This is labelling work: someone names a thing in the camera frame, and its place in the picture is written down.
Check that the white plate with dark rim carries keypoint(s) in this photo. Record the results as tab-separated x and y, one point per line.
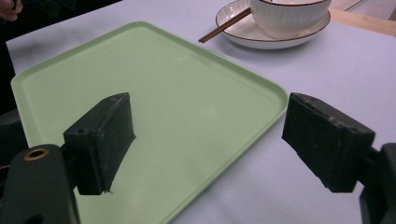
246	31

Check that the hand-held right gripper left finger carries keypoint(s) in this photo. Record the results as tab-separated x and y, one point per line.
101	146

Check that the light green plastic tray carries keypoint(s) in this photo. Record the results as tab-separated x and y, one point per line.
186	102

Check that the white ribbed bowl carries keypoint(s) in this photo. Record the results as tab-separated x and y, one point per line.
289	15

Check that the brown wooden chopstick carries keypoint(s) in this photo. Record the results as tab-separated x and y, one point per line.
226	27
224	24

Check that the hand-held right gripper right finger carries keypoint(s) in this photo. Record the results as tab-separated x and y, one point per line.
327	146

